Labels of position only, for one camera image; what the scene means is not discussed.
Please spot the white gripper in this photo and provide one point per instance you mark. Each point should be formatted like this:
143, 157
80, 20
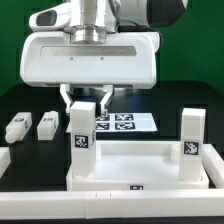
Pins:
124, 60

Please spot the white desk top tray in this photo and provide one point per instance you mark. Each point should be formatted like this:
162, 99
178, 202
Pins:
135, 165

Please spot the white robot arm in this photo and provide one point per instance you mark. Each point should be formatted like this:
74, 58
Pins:
93, 20

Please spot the white marker sheet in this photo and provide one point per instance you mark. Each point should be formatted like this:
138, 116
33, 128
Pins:
117, 122

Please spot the white left fence block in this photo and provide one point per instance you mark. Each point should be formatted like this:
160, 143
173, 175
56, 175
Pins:
5, 159

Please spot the white fence block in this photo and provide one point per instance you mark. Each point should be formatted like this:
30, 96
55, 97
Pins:
5, 159
214, 165

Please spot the white front fence bar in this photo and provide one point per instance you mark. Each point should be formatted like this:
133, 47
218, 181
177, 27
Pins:
111, 204

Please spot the white right fence block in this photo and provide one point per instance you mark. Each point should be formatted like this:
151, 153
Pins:
214, 165

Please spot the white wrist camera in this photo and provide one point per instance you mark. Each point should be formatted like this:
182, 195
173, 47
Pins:
50, 20

